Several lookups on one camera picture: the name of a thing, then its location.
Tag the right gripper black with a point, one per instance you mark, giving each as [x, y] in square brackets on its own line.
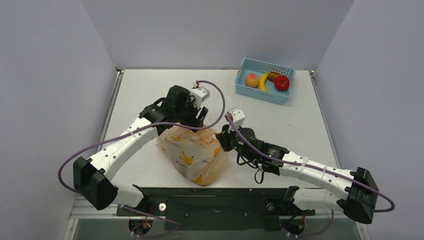
[226, 138]

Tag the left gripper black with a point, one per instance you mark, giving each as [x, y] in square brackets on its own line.
[195, 122]

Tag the orange plastic bag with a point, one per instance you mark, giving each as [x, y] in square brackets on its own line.
[197, 156]

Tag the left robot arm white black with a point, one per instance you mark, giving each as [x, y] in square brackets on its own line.
[92, 177]

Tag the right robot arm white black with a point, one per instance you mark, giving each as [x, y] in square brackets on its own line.
[352, 192]

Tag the fake yellow banana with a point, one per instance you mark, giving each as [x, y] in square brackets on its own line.
[262, 82]

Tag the fake peach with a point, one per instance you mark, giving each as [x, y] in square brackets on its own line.
[251, 80]

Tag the fake brown kiwi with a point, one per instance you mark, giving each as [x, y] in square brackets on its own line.
[272, 76]

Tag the fake red tomato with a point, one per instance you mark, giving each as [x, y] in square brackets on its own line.
[282, 83]

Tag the light blue plastic basket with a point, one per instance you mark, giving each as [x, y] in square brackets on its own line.
[249, 65]

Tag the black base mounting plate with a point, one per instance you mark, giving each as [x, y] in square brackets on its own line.
[218, 209]

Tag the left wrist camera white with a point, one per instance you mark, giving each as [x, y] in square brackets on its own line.
[200, 94]

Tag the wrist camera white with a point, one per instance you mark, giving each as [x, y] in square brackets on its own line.
[237, 116]
[200, 94]

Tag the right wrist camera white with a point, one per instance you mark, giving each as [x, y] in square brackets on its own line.
[237, 116]

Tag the aluminium rail frame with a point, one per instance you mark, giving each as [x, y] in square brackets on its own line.
[86, 223]

